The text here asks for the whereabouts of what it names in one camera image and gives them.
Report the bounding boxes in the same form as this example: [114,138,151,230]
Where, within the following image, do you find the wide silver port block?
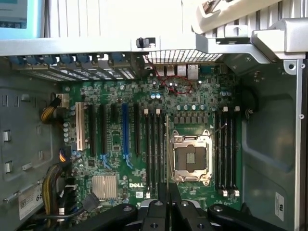
[177,64,188,78]

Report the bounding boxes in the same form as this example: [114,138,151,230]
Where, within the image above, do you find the long black expansion slot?
[88,103,96,156]
[133,103,141,154]
[100,104,108,154]

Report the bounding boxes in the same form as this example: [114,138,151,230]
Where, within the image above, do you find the blue expansion slot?
[122,103,129,156]

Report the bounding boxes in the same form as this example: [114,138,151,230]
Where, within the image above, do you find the black main power plug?
[64,178,81,217]

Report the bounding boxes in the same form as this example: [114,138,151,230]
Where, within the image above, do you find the white case sticker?
[274,191,286,223]

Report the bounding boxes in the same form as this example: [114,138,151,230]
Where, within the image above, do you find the black case latch knob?
[135,37,148,49]

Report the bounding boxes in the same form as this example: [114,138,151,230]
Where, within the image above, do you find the light blue framed screen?
[0,0,45,39]

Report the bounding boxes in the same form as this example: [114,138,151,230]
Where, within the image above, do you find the grey metal PC case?
[0,19,308,231]

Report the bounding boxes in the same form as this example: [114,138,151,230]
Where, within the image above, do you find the RAM slot black latches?
[215,112,221,191]
[151,112,156,193]
[161,112,167,183]
[227,112,233,191]

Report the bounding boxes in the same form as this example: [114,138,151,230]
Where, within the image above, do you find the white expansion slot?
[76,102,86,151]

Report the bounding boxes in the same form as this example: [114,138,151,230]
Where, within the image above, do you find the silver CPU socket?
[169,128,214,186]

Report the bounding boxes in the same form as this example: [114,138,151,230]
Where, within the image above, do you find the thin silver locking lever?
[213,123,229,133]

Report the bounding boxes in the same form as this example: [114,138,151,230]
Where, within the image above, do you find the white corner bracket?
[250,18,308,61]

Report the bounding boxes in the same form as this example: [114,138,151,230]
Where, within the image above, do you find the red black twisted wire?
[143,54,193,96]

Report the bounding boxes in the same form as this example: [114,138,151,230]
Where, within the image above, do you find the silver finned chipset heatsink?
[92,175,118,200]

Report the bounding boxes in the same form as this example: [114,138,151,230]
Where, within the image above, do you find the thick yellow black wire bundle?
[42,163,73,231]

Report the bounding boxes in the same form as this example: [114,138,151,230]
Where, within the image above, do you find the green Dell motherboard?
[61,72,244,212]

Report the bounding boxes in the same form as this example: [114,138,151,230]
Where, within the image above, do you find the silver ethernet port block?
[187,64,200,80]

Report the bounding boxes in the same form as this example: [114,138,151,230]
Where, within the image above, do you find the black looped wire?
[240,88,258,121]

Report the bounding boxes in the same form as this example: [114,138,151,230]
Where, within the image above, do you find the black wire plug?
[81,194,101,213]

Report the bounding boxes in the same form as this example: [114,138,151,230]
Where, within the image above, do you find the white power plug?
[57,93,70,109]

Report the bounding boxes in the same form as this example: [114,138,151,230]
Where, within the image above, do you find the black plug coloured wires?
[59,148,73,165]

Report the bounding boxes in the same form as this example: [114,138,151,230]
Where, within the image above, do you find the thin yellow black wire bundle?
[40,95,64,125]

